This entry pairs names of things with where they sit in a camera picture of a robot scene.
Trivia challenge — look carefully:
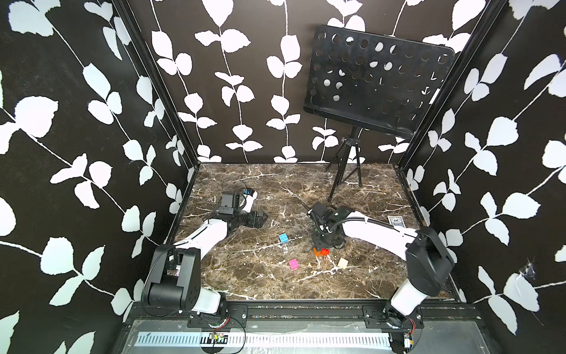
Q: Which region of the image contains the red lego brick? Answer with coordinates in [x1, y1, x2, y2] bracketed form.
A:
[313, 248, 330, 258]

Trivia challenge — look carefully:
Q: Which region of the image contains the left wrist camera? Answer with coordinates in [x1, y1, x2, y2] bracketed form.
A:
[218, 188, 258, 215]

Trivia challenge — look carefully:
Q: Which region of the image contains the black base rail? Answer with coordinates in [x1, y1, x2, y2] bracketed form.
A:
[125, 299, 482, 332]

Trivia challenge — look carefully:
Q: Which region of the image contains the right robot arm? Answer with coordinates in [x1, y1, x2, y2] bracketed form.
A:
[307, 203, 455, 329]

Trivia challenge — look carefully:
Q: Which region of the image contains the black music stand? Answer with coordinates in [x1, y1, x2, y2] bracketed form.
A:
[303, 25, 455, 188]

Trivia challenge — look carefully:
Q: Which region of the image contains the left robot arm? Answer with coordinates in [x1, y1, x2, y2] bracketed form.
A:
[141, 211, 268, 315]

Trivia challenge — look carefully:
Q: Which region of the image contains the blue playing card deck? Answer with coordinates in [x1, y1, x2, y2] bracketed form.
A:
[388, 215, 405, 227]

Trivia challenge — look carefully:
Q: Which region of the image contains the pink lego brick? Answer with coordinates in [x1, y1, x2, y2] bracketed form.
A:
[288, 259, 299, 270]

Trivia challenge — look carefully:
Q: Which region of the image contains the cream lego brick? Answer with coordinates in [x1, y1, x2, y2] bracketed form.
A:
[337, 258, 349, 269]

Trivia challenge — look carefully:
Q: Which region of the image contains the white ruler strip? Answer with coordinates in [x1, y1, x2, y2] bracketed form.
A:
[134, 332, 391, 350]

